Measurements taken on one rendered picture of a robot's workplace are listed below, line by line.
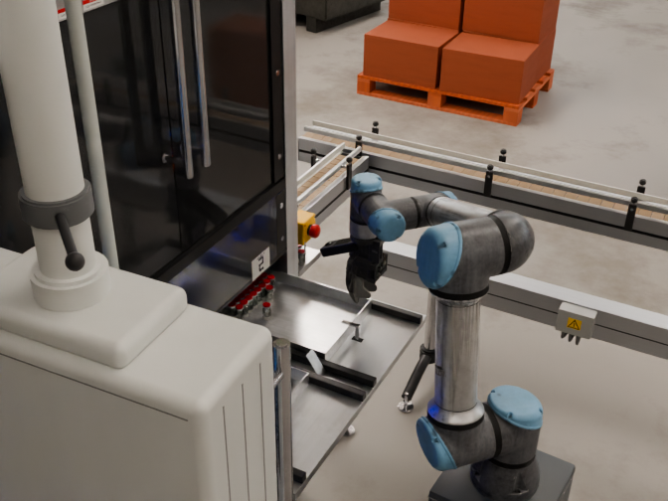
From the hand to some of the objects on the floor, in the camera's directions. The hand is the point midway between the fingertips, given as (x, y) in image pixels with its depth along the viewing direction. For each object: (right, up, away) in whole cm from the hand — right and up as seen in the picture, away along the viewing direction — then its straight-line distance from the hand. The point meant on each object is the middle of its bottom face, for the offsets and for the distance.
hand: (354, 297), depth 222 cm
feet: (+32, -38, +120) cm, 130 cm away
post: (-21, -69, +67) cm, 99 cm away
